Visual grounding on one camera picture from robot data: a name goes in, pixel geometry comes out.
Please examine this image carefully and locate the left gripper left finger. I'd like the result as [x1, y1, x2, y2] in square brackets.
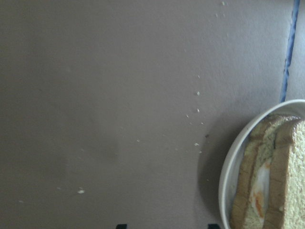
[115, 224, 128, 229]

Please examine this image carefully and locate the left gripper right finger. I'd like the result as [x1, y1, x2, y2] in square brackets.
[208, 224, 219, 229]

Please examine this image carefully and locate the bread slice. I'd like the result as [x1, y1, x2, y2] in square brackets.
[230, 114, 301, 229]
[263, 119, 305, 229]

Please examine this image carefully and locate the fried egg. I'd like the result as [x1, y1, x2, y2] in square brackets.
[250, 158, 272, 222]

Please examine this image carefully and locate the white round plate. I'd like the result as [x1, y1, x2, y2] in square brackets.
[218, 99, 305, 229]

